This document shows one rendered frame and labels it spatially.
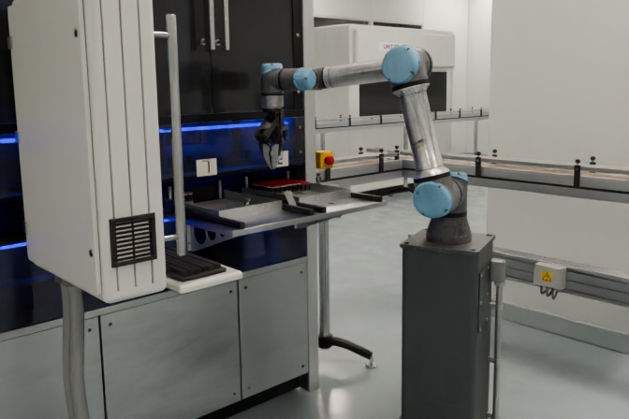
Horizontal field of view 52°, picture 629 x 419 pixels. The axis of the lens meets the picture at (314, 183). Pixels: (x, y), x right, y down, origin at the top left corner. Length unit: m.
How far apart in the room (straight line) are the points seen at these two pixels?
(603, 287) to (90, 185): 2.05
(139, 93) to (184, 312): 1.05
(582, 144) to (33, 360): 2.59
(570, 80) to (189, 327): 2.17
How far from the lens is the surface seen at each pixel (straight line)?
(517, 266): 3.02
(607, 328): 3.57
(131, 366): 2.36
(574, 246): 3.54
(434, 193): 1.98
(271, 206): 2.21
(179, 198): 1.66
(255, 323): 2.61
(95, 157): 1.56
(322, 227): 2.96
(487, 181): 3.00
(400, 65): 2.00
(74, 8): 1.57
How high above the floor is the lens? 1.31
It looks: 9 degrees down
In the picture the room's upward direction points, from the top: 1 degrees counter-clockwise
